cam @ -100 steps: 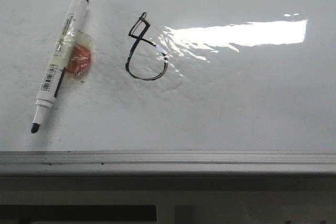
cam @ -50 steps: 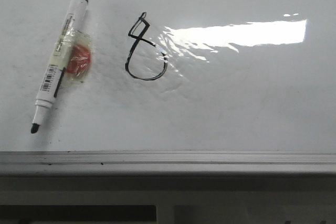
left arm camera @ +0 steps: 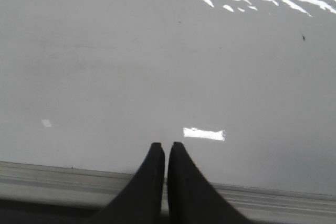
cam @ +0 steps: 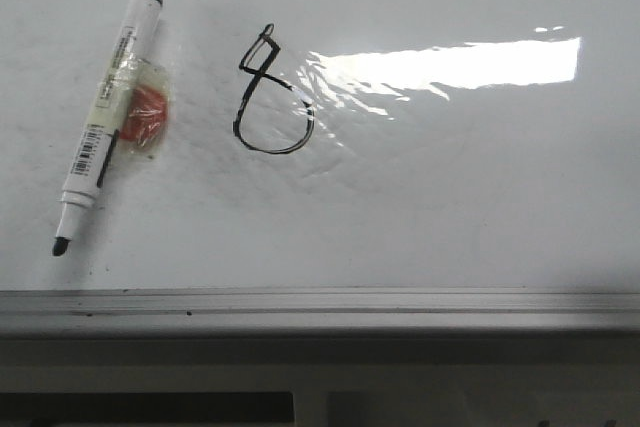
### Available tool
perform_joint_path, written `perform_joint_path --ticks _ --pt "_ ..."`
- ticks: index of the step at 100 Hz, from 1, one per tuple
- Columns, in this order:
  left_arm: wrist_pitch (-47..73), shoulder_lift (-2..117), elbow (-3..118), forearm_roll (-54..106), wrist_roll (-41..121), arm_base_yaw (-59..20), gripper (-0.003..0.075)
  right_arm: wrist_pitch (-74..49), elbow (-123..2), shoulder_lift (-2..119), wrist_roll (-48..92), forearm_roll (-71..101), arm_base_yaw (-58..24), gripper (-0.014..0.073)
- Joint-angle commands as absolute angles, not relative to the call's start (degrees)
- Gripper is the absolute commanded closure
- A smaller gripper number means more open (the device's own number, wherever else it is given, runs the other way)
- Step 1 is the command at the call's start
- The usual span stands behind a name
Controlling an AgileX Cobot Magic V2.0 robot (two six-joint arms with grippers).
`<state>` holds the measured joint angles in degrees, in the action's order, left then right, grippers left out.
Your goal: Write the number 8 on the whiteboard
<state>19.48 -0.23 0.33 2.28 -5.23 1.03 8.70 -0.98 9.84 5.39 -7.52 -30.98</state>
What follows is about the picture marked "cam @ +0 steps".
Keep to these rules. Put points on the red magnet taped to marker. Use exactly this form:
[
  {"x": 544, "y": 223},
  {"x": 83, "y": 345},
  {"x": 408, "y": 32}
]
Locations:
[{"x": 148, "y": 116}]

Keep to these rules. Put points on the white black whiteboard marker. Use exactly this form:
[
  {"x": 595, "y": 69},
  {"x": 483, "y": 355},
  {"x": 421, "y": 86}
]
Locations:
[{"x": 106, "y": 118}]

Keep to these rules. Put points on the black handwritten figure eight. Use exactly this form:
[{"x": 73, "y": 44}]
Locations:
[{"x": 275, "y": 116}]

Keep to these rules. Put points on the white whiteboard with aluminium frame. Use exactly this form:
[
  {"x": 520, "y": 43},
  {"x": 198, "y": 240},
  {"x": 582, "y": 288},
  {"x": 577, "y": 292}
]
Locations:
[{"x": 474, "y": 167}]

